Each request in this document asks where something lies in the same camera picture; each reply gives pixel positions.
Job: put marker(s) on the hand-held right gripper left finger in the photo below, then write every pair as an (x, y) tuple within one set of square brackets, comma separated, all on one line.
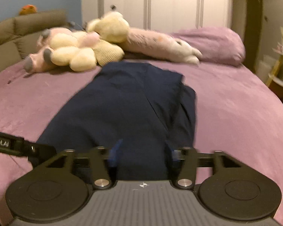
[(114, 155)]

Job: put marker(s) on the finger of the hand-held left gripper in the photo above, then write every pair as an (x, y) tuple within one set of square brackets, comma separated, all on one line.
[(39, 151)]

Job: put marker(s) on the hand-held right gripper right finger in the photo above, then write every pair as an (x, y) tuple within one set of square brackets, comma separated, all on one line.
[(171, 155)]

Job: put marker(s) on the navy blue jacket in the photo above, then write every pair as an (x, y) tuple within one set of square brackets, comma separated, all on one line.
[(120, 103)]

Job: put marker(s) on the pink plush toy grey hooves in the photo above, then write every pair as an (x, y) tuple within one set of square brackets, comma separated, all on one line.
[(37, 63)]

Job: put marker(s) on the pastel flower plush cushion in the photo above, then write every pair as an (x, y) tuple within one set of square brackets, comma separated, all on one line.
[(68, 51)]

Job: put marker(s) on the grey padded headboard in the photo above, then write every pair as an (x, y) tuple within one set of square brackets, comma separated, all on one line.
[(4, 35)]

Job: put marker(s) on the long pink printed plush pillow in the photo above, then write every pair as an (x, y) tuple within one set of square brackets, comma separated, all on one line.
[(151, 42)]

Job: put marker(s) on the purple duvet pillow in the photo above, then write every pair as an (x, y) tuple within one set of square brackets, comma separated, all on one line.
[(214, 42)]

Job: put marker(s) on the orange plush toy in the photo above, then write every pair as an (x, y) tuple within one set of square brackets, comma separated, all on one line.
[(28, 9)]

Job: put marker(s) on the white wardrobe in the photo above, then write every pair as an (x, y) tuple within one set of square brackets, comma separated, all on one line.
[(167, 4)]

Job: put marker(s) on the dark door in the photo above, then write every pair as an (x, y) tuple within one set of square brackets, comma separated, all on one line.
[(254, 28)]

